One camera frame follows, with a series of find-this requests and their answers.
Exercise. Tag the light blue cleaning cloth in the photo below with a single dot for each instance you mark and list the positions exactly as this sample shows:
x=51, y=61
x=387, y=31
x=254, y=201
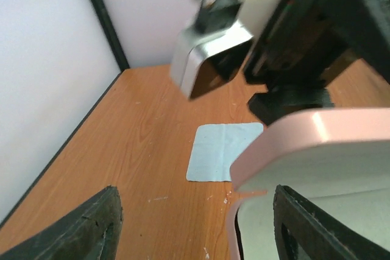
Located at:
x=216, y=147

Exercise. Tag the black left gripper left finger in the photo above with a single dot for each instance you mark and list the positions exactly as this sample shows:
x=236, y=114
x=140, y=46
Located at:
x=91, y=231

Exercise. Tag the black enclosure frame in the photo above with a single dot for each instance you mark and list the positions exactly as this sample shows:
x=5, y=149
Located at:
x=58, y=60

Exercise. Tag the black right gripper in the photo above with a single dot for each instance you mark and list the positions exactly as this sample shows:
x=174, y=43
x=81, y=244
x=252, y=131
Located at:
x=305, y=45

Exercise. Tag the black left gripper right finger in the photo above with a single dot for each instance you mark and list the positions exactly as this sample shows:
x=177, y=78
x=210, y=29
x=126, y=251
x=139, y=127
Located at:
x=305, y=231

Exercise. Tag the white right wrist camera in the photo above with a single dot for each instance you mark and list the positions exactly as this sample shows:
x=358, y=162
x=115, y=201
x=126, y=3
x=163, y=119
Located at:
x=203, y=62

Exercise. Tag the pink glasses case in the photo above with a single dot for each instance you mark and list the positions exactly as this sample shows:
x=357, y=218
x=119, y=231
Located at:
x=338, y=159

